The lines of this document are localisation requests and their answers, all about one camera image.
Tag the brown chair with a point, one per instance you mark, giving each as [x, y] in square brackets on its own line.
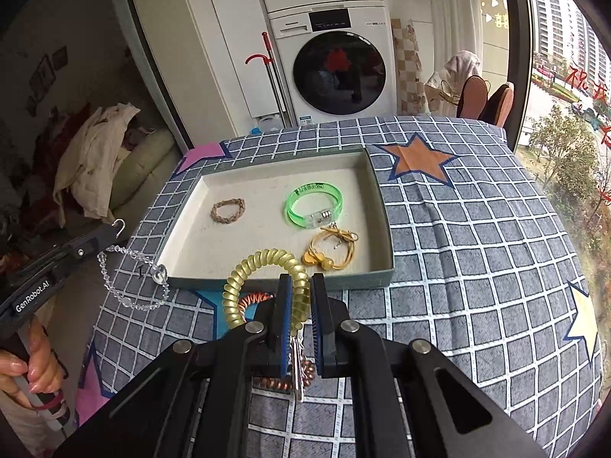
[499, 105]
[472, 95]

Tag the grey checked star tablecloth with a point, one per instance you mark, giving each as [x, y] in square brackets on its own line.
[453, 248]

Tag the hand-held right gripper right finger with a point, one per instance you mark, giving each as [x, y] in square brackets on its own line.
[319, 327]

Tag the white cloth on chair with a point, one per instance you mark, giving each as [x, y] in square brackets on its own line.
[463, 64]

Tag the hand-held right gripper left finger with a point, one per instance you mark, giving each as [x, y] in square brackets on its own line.
[286, 317]

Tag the grey-green shallow tray box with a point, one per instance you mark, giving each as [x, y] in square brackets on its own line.
[267, 229]

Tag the beige checkered cloth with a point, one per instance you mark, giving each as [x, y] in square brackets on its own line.
[405, 81]

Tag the yellow coil wristband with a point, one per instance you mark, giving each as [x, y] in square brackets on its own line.
[234, 291]

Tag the medium dark picture frame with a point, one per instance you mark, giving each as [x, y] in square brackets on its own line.
[59, 57]

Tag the large dark picture frame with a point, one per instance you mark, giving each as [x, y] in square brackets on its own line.
[40, 74]

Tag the beige clothes pile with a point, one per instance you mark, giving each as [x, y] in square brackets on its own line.
[90, 162]

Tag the white plastic jug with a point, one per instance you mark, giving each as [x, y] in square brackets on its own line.
[267, 125]

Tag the person's left hand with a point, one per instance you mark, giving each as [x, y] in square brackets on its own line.
[38, 367]

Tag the red clothes pile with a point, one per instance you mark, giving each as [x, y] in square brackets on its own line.
[57, 148]

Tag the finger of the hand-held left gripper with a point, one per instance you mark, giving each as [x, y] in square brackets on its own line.
[81, 250]

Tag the white cabinet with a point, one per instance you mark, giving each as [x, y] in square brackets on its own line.
[229, 33]

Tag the white washing machine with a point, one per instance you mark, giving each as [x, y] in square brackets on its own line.
[286, 57]

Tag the pale green sofa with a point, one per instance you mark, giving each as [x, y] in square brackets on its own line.
[148, 162]

